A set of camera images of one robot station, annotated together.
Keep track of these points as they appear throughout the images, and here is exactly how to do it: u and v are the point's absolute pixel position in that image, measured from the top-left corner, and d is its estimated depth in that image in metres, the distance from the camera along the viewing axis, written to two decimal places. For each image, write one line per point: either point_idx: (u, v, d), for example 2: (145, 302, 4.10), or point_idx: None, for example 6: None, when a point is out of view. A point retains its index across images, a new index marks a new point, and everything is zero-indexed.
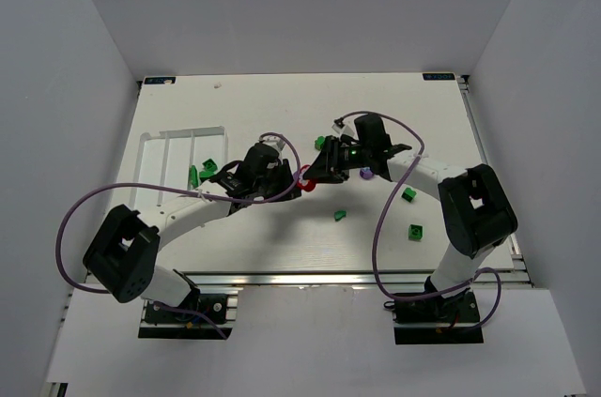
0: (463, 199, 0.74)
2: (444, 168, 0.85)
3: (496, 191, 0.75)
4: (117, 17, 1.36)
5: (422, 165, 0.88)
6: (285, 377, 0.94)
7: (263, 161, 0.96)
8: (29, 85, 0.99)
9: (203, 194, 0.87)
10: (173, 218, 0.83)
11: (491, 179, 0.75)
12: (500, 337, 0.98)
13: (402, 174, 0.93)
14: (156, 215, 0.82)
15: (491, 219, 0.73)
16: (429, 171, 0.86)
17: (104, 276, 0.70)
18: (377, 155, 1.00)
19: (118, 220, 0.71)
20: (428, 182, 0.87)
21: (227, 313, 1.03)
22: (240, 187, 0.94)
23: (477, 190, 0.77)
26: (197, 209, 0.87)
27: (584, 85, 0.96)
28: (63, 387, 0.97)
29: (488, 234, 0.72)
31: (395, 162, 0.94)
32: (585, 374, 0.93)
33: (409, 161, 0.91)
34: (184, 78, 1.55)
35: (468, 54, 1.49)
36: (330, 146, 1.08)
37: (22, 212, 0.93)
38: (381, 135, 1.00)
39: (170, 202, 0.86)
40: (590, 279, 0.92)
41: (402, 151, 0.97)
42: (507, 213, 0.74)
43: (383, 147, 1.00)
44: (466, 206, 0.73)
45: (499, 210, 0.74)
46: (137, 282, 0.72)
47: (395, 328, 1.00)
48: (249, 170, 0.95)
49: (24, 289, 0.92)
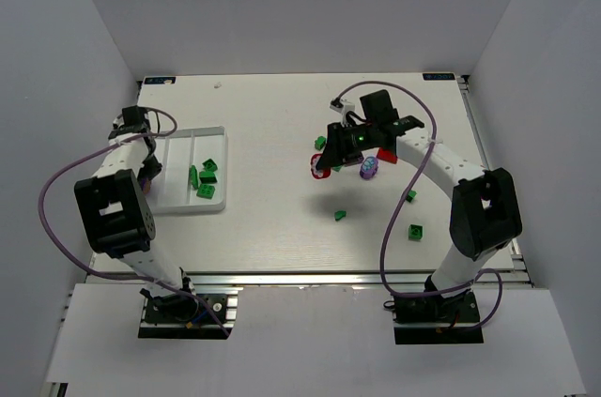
0: (474, 204, 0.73)
2: (459, 164, 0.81)
3: (507, 197, 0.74)
4: (117, 17, 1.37)
5: (435, 155, 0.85)
6: (285, 377, 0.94)
7: (141, 112, 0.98)
8: (29, 86, 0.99)
9: (122, 141, 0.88)
10: (122, 162, 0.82)
11: (506, 185, 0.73)
12: (500, 338, 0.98)
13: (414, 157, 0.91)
14: (114, 169, 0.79)
15: (499, 224, 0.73)
16: (443, 166, 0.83)
17: (119, 238, 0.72)
18: (383, 127, 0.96)
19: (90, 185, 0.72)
20: (440, 176, 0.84)
21: (227, 313, 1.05)
22: (136, 129, 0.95)
23: (489, 193, 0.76)
26: (131, 148, 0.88)
27: (584, 83, 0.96)
28: (63, 386, 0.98)
29: (492, 239, 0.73)
31: (408, 143, 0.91)
32: (586, 375, 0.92)
33: (423, 145, 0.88)
34: (184, 78, 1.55)
35: (468, 54, 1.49)
36: (333, 135, 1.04)
37: (22, 211, 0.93)
38: (388, 110, 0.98)
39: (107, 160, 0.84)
40: (590, 280, 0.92)
41: (414, 128, 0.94)
42: (514, 221, 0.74)
43: (392, 121, 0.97)
44: (475, 209, 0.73)
45: (507, 216, 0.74)
46: (148, 218, 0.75)
47: (394, 328, 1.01)
48: (130, 121, 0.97)
49: (24, 289, 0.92)
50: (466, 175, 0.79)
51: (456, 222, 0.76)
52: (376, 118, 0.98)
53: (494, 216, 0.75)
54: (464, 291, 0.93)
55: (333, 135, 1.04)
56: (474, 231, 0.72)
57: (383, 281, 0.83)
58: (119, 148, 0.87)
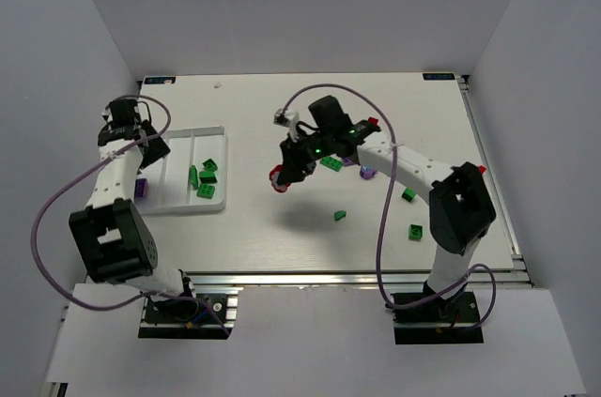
0: (447, 196, 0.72)
2: (426, 166, 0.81)
3: (478, 188, 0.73)
4: (117, 17, 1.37)
5: (401, 160, 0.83)
6: (285, 377, 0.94)
7: (130, 106, 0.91)
8: (29, 86, 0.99)
9: (115, 154, 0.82)
10: (117, 185, 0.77)
11: (473, 175, 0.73)
12: (500, 338, 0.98)
13: (378, 163, 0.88)
14: (109, 195, 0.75)
15: (473, 215, 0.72)
16: (413, 170, 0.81)
17: (118, 267, 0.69)
18: (340, 136, 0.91)
19: (88, 219, 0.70)
20: (409, 179, 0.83)
21: (227, 313, 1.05)
22: (128, 130, 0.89)
23: (460, 188, 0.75)
26: (124, 164, 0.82)
27: (584, 83, 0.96)
28: (63, 386, 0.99)
29: (471, 230, 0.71)
31: (368, 151, 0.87)
32: (586, 374, 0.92)
33: (387, 152, 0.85)
34: (184, 77, 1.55)
35: (468, 54, 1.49)
36: (287, 154, 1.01)
37: (22, 211, 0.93)
38: (342, 115, 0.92)
39: (100, 179, 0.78)
40: (590, 279, 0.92)
41: (371, 132, 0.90)
42: (489, 209, 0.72)
43: (348, 129, 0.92)
44: (450, 206, 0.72)
45: (482, 206, 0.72)
46: (149, 245, 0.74)
47: (394, 328, 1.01)
48: (121, 121, 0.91)
49: (24, 289, 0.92)
50: (437, 175, 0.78)
51: (438, 222, 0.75)
52: (329, 129, 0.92)
53: (468, 207, 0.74)
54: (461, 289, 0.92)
55: (288, 152, 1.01)
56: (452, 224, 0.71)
57: (381, 288, 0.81)
58: (113, 163, 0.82)
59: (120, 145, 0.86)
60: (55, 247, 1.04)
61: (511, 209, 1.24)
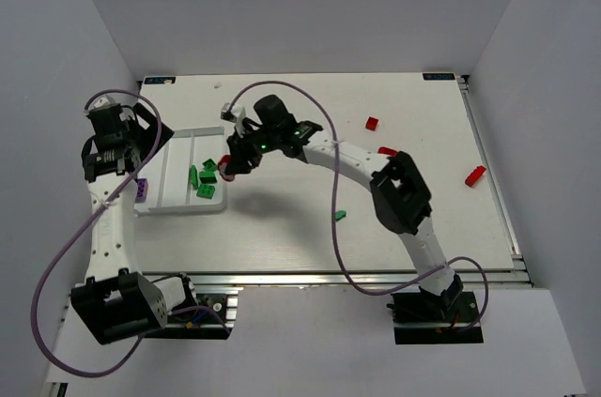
0: (383, 183, 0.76)
2: (367, 158, 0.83)
3: (412, 172, 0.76)
4: (117, 17, 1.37)
5: (344, 156, 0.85)
6: (285, 377, 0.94)
7: (113, 114, 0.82)
8: (29, 85, 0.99)
9: (107, 202, 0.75)
10: (118, 246, 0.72)
11: (406, 160, 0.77)
12: (500, 338, 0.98)
13: (322, 160, 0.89)
14: (110, 263, 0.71)
15: (410, 197, 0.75)
16: (354, 163, 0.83)
17: (130, 332, 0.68)
18: (286, 138, 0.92)
19: (93, 298, 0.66)
20: (353, 174, 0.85)
21: (227, 313, 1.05)
22: (117, 155, 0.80)
23: (397, 175, 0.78)
26: (122, 216, 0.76)
27: (584, 83, 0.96)
28: (62, 387, 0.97)
29: (410, 211, 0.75)
31: (313, 150, 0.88)
32: (586, 375, 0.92)
33: (330, 149, 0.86)
34: (184, 77, 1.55)
35: (468, 54, 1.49)
36: (235, 149, 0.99)
37: (22, 211, 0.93)
38: (287, 114, 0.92)
39: (98, 237, 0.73)
40: (590, 279, 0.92)
41: (315, 132, 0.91)
42: (424, 190, 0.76)
43: (294, 129, 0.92)
44: (388, 190, 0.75)
45: (417, 188, 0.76)
46: (159, 303, 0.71)
47: (395, 328, 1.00)
48: (109, 136, 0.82)
49: (25, 288, 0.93)
50: (377, 166, 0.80)
51: (380, 208, 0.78)
52: (276, 129, 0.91)
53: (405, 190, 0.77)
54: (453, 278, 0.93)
55: (235, 146, 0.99)
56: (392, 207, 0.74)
57: (358, 287, 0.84)
58: (108, 210, 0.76)
59: (114, 183, 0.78)
60: (55, 247, 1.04)
61: (511, 209, 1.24)
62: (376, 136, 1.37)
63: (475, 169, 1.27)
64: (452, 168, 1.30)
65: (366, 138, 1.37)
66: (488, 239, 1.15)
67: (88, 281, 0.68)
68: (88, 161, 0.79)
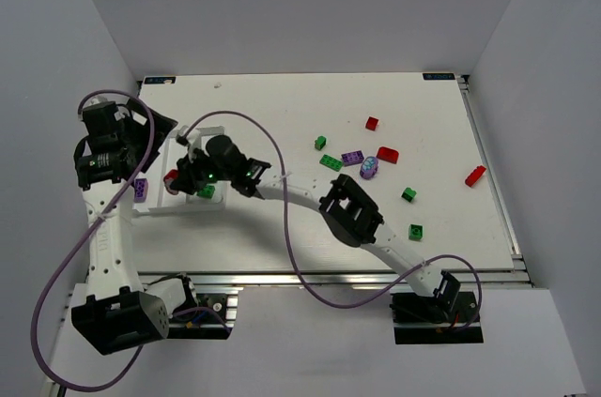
0: (333, 208, 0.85)
2: (313, 186, 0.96)
3: (357, 190, 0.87)
4: (117, 17, 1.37)
5: (291, 187, 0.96)
6: (285, 378, 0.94)
7: (106, 114, 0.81)
8: (29, 85, 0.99)
9: (104, 214, 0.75)
10: (118, 263, 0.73)
11: (346, 181, 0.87)
12: (500, 338, 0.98)
13: (274, 193, 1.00)
14: (111, 280, 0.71)
15: (360, 214, 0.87)
16: (302, 191, 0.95)
17: (133, 343, 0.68)
18: (239, 180, 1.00)
19: (93, 317, 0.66)
20: (302, 201, 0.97)
21: (227, 312, 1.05)
22: (112, 159, 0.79)
23: (343, 195, 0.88)
26: (118, 229, 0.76)
27: (584, 83, 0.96)
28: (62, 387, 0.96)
29: (364, 226, 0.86)
31: (266, 186, 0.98)
32: (586, 375, 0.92)
33: (279, 183, 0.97)
34: (184, 77, 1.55)
35: (468, 54, 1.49)
36: (185, 169, 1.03)
37: (21, 210, 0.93)
38: (238, 157, 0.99)
39: (95, 254, 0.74)
40: (590, 279, 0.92)
41: (265, 170, 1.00)
42: (369, 204, 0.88)
43: (246, 170, 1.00)
44: (340, 213, 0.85)
45: (363, 204, 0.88)
46: (161, 313, 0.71)
47: (394, 328, 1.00)
48: (103, 138, 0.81)
49: (25, 288, 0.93)
50: (322, 192, 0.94)
51: (335, 228, 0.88)
52: (227, 169, 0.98)
53: (352, 207, 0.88)
54: (442, 274, 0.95)
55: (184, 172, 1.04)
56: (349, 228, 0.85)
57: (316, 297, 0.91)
58: (105, 221, 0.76)
59: (109, 191, 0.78)
60: (55, 248, 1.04)
61: (511, 209, 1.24)
62: (376, 136, 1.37)
63: (475, 169, 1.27)
64: (453, 168, 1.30)
65: (365, 138, 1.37)
66: (488, 239, 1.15)
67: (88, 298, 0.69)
68: (82, 166, 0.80)
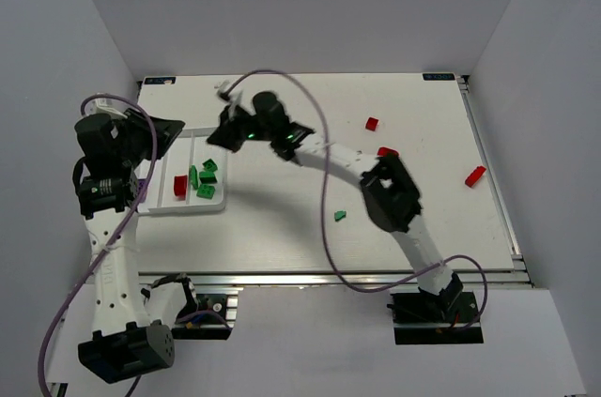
0: (373, 184, 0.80)
2: (357, 159, 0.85)
3: (401, 173, 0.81)
4: (117, 17, 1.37)
5: (334, 157, 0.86)
6: (285, 378, 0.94)
7: (104, 139, 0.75)
8: (29, 86, 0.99)
9: (108, 246, 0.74)
10: (124, 297, 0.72)
11: (397, 162, 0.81)
12: (500, 339, 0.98)
13: (313, 161, 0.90)
14: (116, 315, 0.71)
15: (400, 197, 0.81)
16: (344, 163, 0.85)
17: (142, 369, 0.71)
18: (281, 142, 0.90)
19: (100, 354, 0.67)
20: (343, 174, 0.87)
21: (227, 313, 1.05)
22: (114, 186, 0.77)
23: (386, 175, 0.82)
26: (124, 262, 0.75)
27: (583, 83, 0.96)
28: (62, 387, 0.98)
29: (402, 210, 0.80)
31: (304, 152, 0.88)
32: (586, 376, 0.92)
33: (320, 151, 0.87)
34: (184, 78, 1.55)
35: (467, 54, 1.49)
36: (223, 125, 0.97)
37: (21, 210, 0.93)
38: (284, 116, 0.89)
39: (100, 287, 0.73)
40: (590, 279, 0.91)
41: (307, 136, 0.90)
42: (412, 189, 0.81)
43: (287, 132, 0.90)
44: (379, 192, 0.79)
45: (405, 190, 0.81)
46: (166, 342, 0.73)
47: (394, 329, 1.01)
48: (102, 161, 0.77)
49: (25, 289, 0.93)
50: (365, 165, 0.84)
51: (372, 208, 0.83)
52: (269, 128, 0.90)
53: (395, 190, 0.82)
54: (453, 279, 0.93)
55: (224, 127, 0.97)
56: (386, 207, 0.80)
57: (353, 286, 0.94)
58: (110, 254, 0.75)
59: (115, 222, 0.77)
60: (54, 248, 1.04)
61: (512, 210, 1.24)
62: (376, 136, 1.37)
63: (475, 169, 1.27)
64: (452, 168, 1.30)
65: (365, 138, 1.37)
66: (488, 239, 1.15)
67: (95, 334, 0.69)
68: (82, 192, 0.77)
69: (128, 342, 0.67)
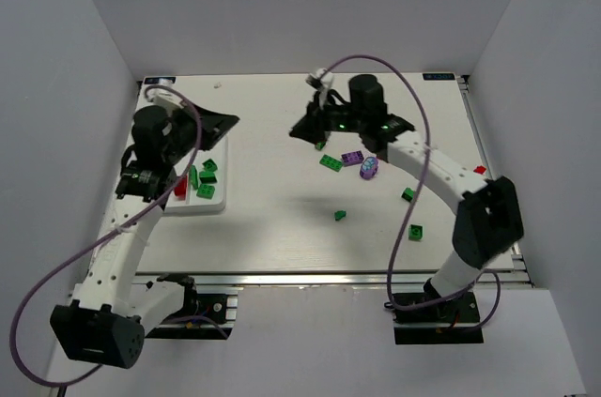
0: (475, 208, 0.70)
2: (459, 174, 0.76)
3: (511, 206, 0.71)
4: (117, 17, 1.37)
5: (433, 166, 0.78)
6: (285, 378, 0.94)
7: (155, 135, 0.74)
8: (29, 85, 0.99)
9: (121, 228, 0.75)
10: (113, 280, 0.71)
11: (510, 192, 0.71)
12: (500, 339, 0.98)
13: (402, 160, 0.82)
14: (99, 293, 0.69)
15: (498, 231, 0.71)
16: (443, 175, 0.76)
17: (100, 359, 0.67)
18: (374, 130, 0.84)
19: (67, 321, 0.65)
20: (438, 186, 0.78)
21: (227, 313, 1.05)
22: (153, 178, 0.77)
23: (490, 201, 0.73)
26: (128, 248, 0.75)
27: (583, 83, 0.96)
28: (62, 387, 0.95)
29: (497, 246, 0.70)
31: (398, 148, 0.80)
32: (586, 376, 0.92)
33: (420, 154, 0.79)
34: (184, 78, 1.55)
35: (467, 54, 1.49)
36: (311, 114, 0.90)
37: (21, 210, 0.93)
38: (381, 104, 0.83)
39: (98, 263, 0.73)
40: (590, 279, 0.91)
41: (405, 131, 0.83)
42: (516, 227, 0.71)
43: (382, 123, 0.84)
44: (480, 220, 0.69)
45: (510, 225, 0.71)
46: (134, 342, 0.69)
47: (394, 328, 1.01)
48: (150, 155, 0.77)
49: (25, 289, 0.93)
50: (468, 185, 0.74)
51: (462, 232, 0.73)
52: (364, 114, 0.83)
53: (496, 222, 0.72)
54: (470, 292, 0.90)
55: (313, 117, 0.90)
56: (480, 236, 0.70)
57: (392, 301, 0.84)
58: (120, 236, 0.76)
59: (134, 209, 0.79)
60: (54, 248, 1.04)
61: None
62: None
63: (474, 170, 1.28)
64: None
65: None
66: None
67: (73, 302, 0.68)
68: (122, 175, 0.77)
69: (97, 322, 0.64)
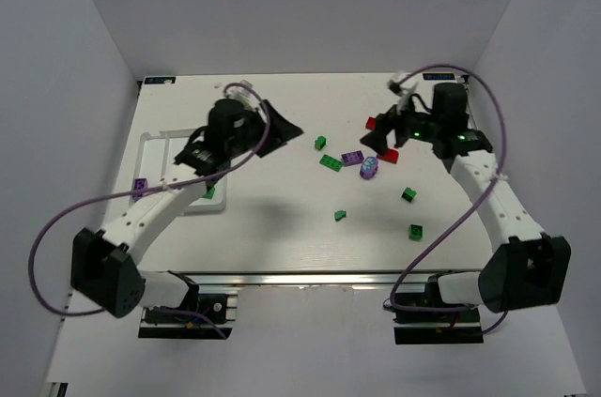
0: (518, 260, 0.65)
2: (516, 216, 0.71)
3: (556, 268, 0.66)
4: (117, 17, 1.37)
5: (494, 197, 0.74)
6: (285, 378, 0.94)
7: (227, 122, 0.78)
8: (29, 85, 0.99)
9: (169, 186, 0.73)
10: (140, 226, 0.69)
11: (562, 257, 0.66)
12: (500, 339, 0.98)
13: (463, 174, 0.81)
14: (122, 233, 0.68)
15: (531, 287, 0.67)
16: (499, 210, 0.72)
17: (94, 297, 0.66)
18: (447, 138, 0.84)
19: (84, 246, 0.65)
20: (487, 216, 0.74)
21: (227, 312, 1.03)
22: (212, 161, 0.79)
23: (536, 255, 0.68)
26: (164, 207, 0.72)
27: (583, 83, 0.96)
28: (63, 387, 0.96)
29: (519, 299, 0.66)
31: (467, 163, 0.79)
32: (586, 375, 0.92)
33: (484, 180, 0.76)
34: (184, 78, 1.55)
35: (467, 54, 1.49)
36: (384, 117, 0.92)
37: (22, 210, 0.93)
38: (462, 116, 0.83)
39: (136, 206, 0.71)
40: (590, 278, 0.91)
41: (480, 150, 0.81)
42: (552, 292, 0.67)
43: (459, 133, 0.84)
44: (516, 270, 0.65)
45: (547, 287, 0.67)
46: (130, 295, 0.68)
47: (394, 328, 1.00)
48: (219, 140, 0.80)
49: (25, 289, 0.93)
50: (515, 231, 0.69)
51: (491, 273, 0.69)
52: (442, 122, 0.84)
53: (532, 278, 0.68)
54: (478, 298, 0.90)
55: (389, 121, 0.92)
56: (508, 285, 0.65)
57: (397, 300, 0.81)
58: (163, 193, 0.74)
59: (184, 175, 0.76)
60: (54, 248, 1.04)
61: None
62: None
63: None
64: None
65: None
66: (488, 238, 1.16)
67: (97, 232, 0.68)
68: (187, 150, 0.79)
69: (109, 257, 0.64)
